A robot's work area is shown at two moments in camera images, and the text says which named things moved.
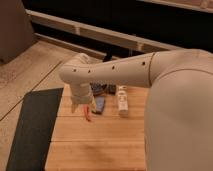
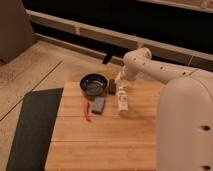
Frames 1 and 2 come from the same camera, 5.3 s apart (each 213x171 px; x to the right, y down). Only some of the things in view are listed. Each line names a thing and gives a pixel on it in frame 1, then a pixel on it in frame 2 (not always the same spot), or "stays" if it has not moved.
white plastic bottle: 123,101 stays
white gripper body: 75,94 → 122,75
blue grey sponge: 99,104 stays
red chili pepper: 86,112 stays
